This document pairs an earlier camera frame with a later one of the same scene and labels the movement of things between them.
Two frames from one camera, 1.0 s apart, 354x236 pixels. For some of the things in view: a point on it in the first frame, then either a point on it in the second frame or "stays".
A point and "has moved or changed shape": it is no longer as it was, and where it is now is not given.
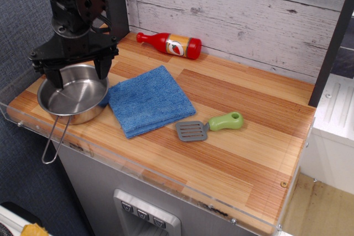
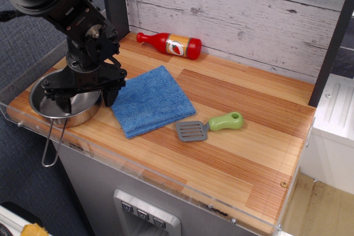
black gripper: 73,48 → 84,73
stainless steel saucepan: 81,99 has moved or changed shape
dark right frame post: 331,39 stays
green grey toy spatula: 196,131 stays
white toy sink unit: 328,155 stays
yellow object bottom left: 34,230 stays
